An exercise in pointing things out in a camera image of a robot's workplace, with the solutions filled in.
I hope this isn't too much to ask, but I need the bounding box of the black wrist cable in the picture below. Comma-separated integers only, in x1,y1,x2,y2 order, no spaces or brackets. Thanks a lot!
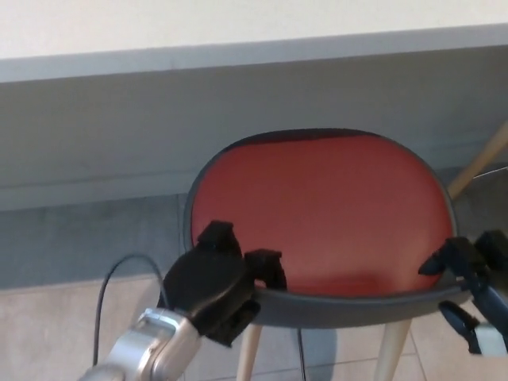
93,253,166,367

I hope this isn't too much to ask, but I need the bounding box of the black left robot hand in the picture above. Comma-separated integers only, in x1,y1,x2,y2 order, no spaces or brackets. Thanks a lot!
160,219,287,348

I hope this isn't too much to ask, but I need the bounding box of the red seat grey shell stool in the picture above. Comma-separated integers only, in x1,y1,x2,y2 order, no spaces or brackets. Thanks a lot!
183,127,473,381

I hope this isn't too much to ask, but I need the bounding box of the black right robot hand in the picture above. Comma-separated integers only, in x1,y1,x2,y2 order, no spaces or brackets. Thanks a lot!
418,229,508,354

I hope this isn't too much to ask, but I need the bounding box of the wooden leg bar stool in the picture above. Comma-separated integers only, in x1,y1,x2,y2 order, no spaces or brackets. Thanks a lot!
448,121,508,199

